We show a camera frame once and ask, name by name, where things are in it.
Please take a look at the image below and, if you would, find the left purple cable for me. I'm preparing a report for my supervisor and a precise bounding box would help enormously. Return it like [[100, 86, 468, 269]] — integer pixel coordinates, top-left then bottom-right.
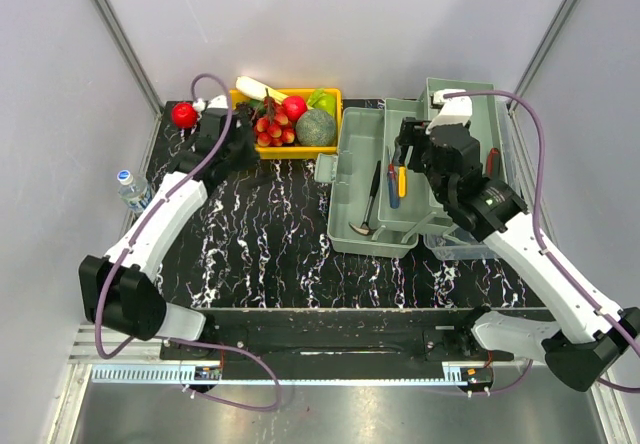
[[93, 73, 283, 413]]

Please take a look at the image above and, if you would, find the yellow utility knife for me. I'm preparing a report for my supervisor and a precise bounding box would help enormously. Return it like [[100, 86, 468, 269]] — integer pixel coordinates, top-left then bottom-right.
[[397, 166, 407, 198]]

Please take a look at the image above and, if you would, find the plastic water bottle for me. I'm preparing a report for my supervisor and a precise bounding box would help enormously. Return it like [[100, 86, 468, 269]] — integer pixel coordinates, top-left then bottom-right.
[[117, 170, 154, 216]]

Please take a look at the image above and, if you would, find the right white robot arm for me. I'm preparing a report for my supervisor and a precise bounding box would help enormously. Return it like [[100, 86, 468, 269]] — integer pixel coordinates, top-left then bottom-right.
[[395, 117, 639, 392]]

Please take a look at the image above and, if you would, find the green pepper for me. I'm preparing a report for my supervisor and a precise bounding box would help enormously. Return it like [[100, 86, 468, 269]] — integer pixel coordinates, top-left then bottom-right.
[[306, 88, 337, 118]]

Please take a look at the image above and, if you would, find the dark purple grape bunch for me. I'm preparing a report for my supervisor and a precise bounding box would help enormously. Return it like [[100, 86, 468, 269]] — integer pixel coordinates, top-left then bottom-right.
[[235, 102, 255, 117]]

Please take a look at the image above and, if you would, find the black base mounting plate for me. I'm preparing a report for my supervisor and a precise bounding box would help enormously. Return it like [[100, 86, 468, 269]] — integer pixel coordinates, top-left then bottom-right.
[[159, 308, 516, 380]]

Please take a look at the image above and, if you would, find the aluminium frame rail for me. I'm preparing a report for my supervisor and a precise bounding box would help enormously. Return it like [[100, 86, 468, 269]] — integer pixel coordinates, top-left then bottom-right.
[[67, 326, 171, 363]]

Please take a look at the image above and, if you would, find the clear plastic tool box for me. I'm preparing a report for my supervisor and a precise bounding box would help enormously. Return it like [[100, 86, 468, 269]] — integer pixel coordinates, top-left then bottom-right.
[[315, 78, 521, 260]]

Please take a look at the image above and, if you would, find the white radish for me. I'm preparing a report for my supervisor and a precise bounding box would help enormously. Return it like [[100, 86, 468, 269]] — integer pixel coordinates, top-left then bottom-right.
[[235, 76, 288, 104]]

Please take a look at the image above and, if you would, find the yellow plastic tray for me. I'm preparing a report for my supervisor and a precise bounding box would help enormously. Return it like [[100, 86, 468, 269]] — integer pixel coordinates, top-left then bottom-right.
[[230, 88, 343, 159]]

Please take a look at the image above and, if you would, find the red lychee fruit bunch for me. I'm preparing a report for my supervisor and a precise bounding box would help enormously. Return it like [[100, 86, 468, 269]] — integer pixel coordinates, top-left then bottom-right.
[[252, 92, 296, 148]]

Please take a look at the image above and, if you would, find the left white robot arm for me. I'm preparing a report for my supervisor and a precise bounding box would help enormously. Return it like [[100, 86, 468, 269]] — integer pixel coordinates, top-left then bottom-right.
[[79, 108, 260, 359]]

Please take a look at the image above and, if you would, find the red apple in tray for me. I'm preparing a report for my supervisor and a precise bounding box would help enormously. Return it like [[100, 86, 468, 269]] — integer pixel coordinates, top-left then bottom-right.
[[281, 96, 308, 123]]

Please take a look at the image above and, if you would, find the red apple on table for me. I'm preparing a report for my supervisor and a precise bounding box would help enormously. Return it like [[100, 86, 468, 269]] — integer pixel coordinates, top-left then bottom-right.
[[171, 102, 199, 129]]

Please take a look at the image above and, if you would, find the green netted melon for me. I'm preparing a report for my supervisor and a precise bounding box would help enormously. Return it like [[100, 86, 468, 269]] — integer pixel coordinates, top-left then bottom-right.
[[295, 109, 337, 147]]

